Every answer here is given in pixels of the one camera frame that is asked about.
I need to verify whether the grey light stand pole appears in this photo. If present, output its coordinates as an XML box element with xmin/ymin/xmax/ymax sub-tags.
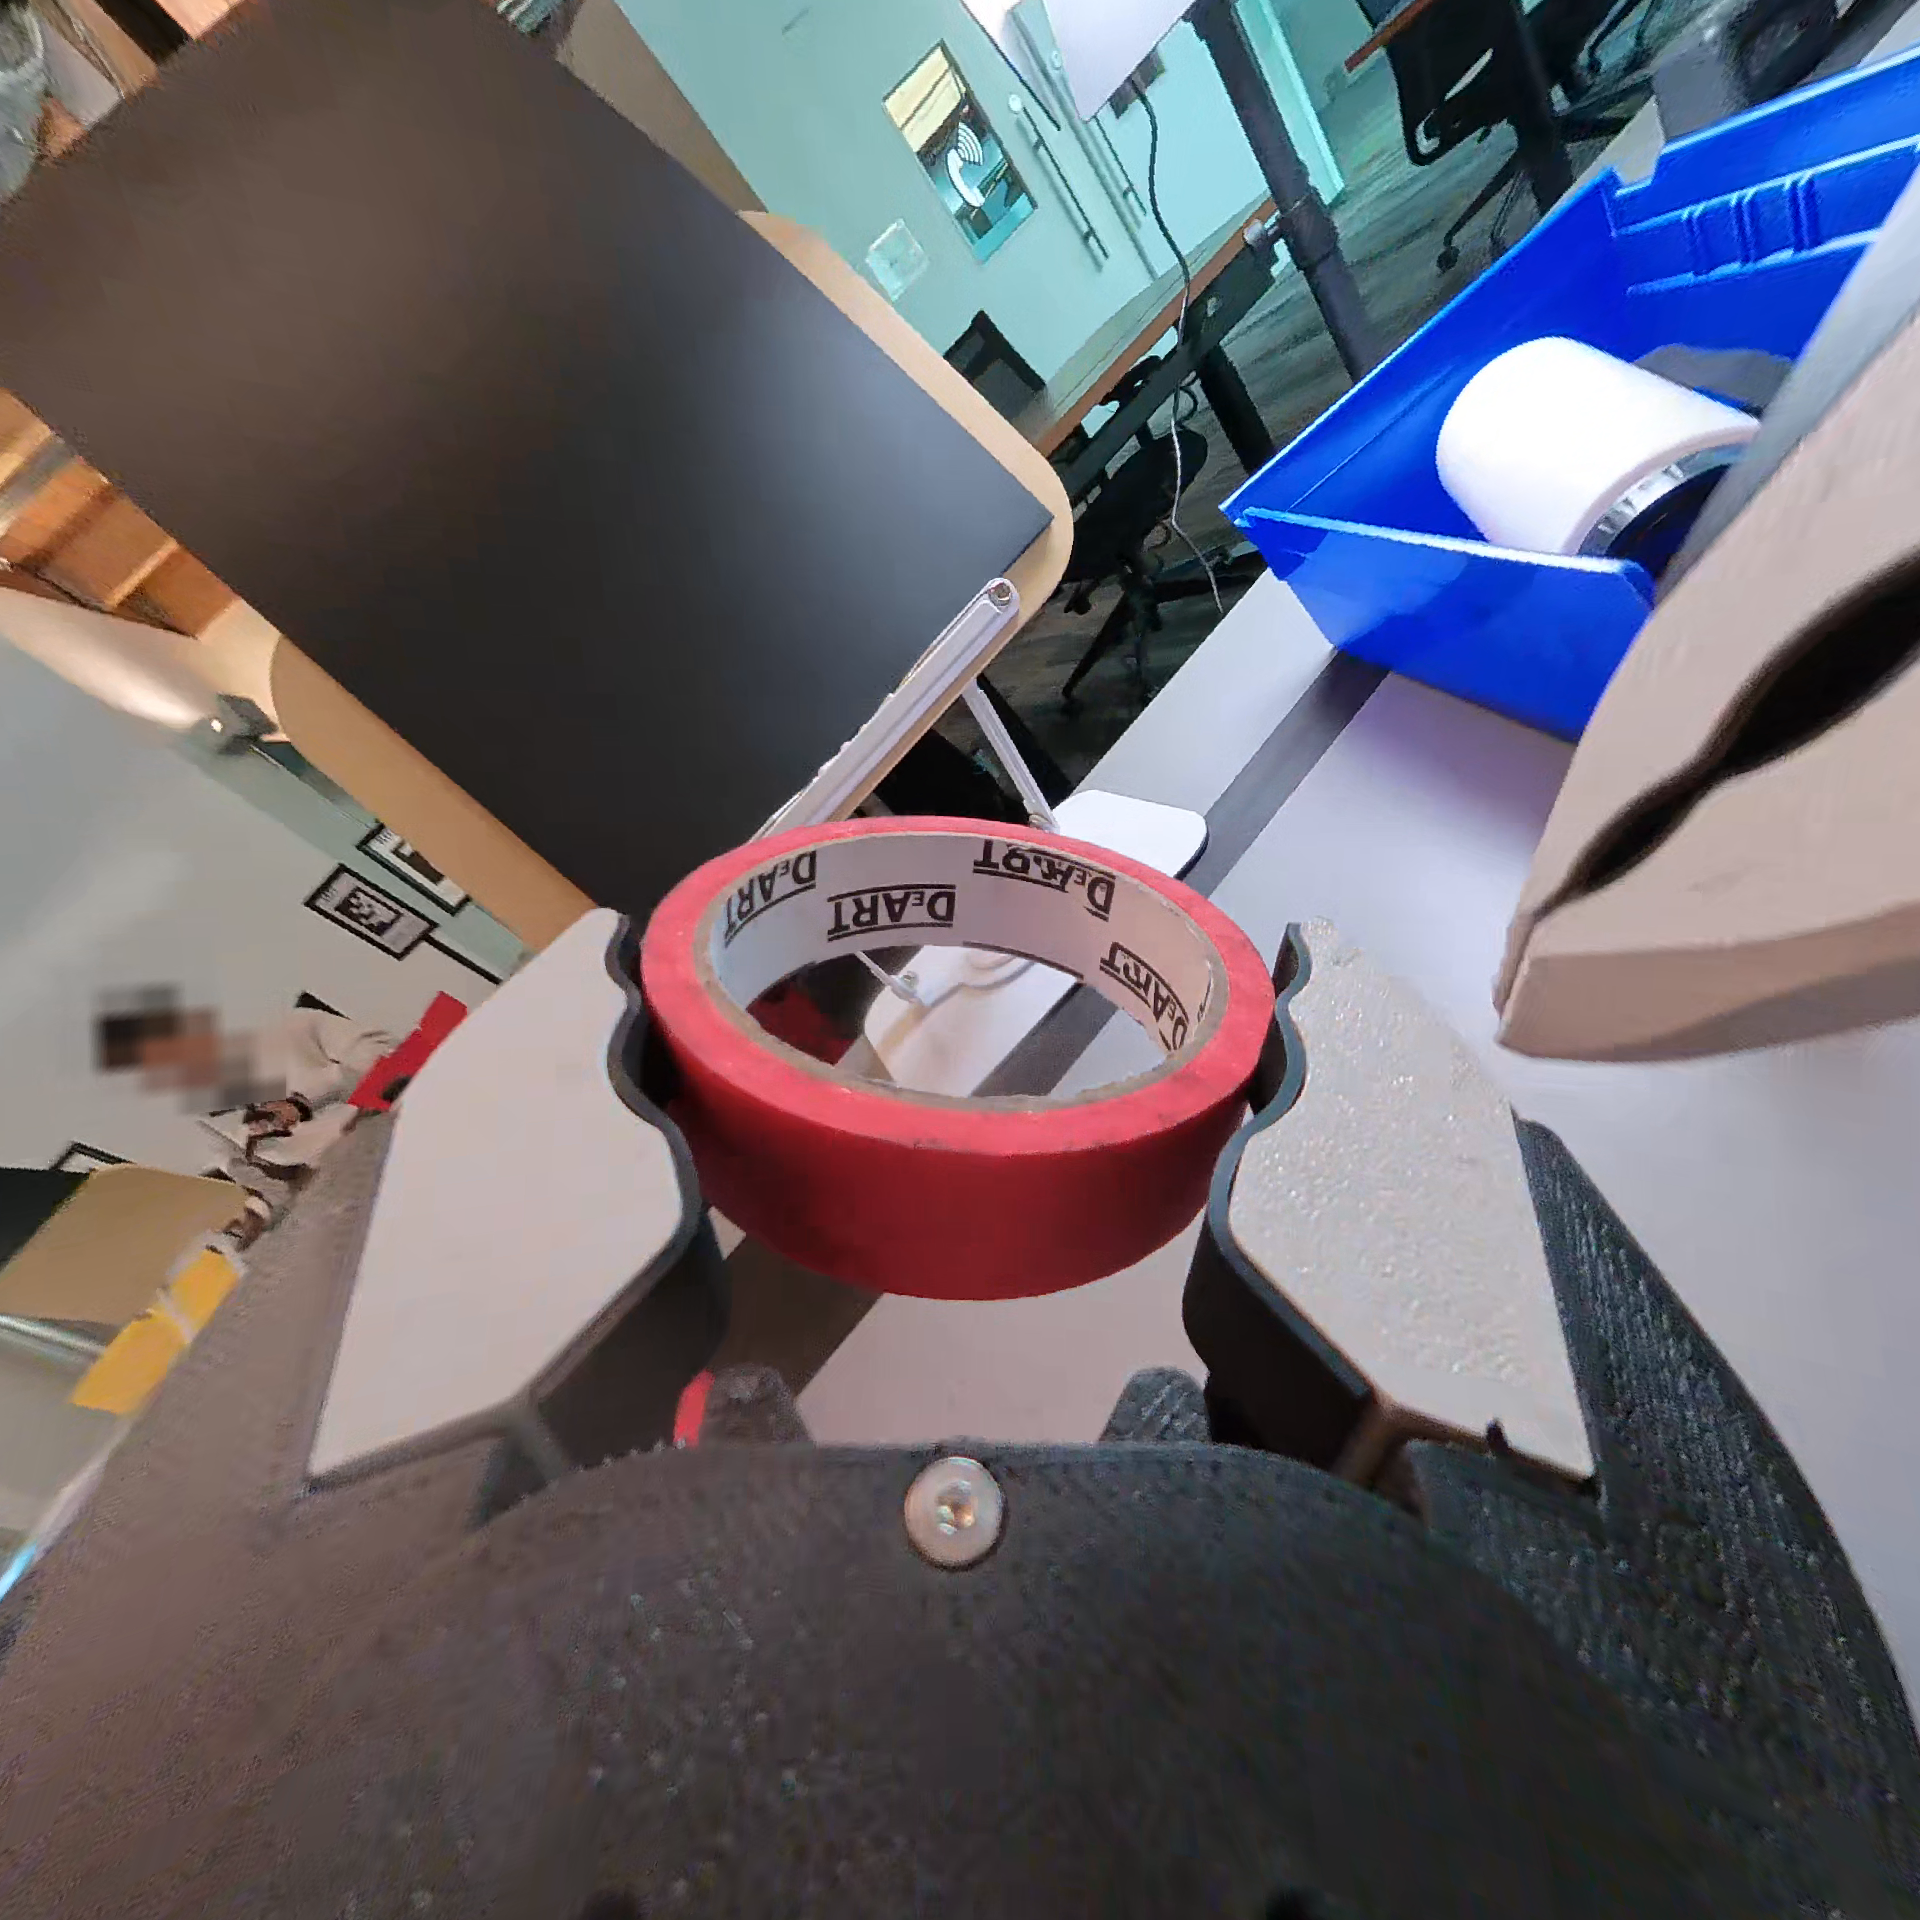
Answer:
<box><xmin>1200</xmin><ymin>0</ymin><xmax>1375</xmax><ymax>380</ymax></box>

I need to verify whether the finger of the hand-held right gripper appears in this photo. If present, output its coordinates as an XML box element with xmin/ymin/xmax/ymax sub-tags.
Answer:
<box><xmin>1526</xmin><ymin>336</ymin><xmax>1920</xmax><ymax>905</ymax></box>
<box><xmin>1494</xmin><ymin>627</ymin><xmax>1920</xmax><ymax>1068</ymax></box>

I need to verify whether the framed wall poster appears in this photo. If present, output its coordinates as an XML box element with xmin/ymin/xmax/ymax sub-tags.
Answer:
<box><xmin>882</xmin><ymin>47</ymin><xmax>1039</xmax><ymax>265</ymax></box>

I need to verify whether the red tape roll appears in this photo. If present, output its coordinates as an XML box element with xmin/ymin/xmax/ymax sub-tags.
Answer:
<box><xmin>640</xmin><ymin>817</ymin><xmax>1278</xmax><ymax>1304</ymax></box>

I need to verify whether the black panel with wooden frame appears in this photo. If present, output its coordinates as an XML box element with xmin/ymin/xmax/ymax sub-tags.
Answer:
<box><xmin>0</xmin><ymin>1169</ymin><xmax>250</xmax><ymax>1329</ymax></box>
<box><xmin>0</xmin><ymin>0</ymin><xmax>1079</xmax><ymax>963</ymax></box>

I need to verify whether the wooden office desk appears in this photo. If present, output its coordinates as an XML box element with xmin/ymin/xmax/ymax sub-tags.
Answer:
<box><xmin>1034</xmin><ymin>195</ymin><xmax>1295</xmax><ymax>459</ymax></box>

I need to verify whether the white tape roll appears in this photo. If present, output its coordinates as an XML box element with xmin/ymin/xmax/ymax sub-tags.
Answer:
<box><xmin>1436</xmin><ymin>336</ymin><xmax>1760</xmax><ymax>560</ymax></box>

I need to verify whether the black framed wall picture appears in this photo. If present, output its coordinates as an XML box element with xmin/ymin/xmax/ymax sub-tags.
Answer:
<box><xmin>359</xmin><ymin>823</ymin><xmax>470</xmax><ymax>914</ymax></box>
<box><xmin>306</xmin><ymin>864</ymin><xmax>437</xmax><ymax>963</ymax></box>

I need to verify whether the black office chair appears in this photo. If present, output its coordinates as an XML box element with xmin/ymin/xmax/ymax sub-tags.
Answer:
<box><xmin>1358</xmin><ymin>0</ymin><xmax>1655</xmax><ymax>275</ymax></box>
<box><xmin>1049</xmin><ymin>360</ymin><xmax>1255</xmax><ymax>712</ymax></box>

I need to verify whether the blue plastic bin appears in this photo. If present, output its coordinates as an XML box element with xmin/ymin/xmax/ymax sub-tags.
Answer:
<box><xmin>1222</xmin><ymin>47</ymin><xmax>1920</xmax><ymax>745</ymax></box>

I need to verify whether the yellow plastic bin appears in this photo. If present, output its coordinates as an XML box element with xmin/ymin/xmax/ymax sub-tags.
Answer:
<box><xmin>71</xmin><ymin>1248</ymin><xmax>245</xmax><ymax>1420</ymax></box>

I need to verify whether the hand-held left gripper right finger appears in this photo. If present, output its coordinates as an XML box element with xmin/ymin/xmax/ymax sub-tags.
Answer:
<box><xmin>1182</xmin><ymin>919</ymin><xmax>1598</xmax><ymax>1491</ymax></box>

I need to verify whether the white metal panel stand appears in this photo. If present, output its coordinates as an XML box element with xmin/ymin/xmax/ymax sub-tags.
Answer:
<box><xmin>757</xmin><ymin>576</ymin><xmax>1210</xmax><ymax>1051</ymax></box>

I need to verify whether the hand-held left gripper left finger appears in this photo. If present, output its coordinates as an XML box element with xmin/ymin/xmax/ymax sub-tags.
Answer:
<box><xmin>304</xmin><ymin>907</ymin><xmax>736</xmax><ymax>1488</ymax></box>

